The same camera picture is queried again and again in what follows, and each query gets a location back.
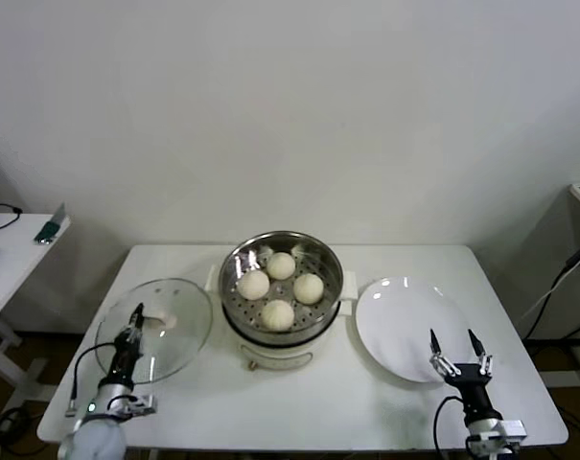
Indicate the white side table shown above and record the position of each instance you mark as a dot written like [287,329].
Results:
[16,259]

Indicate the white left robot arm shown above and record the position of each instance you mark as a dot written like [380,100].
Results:
[98,438]

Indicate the round glass pot lid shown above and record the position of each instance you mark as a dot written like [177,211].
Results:
[179,335]

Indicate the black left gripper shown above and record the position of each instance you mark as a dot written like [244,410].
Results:
[124,361]

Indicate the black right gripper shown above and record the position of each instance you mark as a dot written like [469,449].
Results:
[471,388]

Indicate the round white plate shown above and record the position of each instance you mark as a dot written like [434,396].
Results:
[404,326]

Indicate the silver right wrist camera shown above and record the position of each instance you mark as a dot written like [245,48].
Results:
[512,428]

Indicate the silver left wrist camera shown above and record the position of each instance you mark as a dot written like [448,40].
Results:
[141,405]

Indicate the perforated steel steamer basket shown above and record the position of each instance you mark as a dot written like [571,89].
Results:
[328,268]

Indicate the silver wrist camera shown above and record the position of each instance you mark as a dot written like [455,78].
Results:
[512,428]
[141,405]

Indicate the white electric cooker base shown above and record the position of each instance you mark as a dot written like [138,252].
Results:
[275,357]

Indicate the white steamed baozi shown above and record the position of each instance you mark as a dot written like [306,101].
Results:
[277,315]
[281,265]
[253,285]
[308,288]

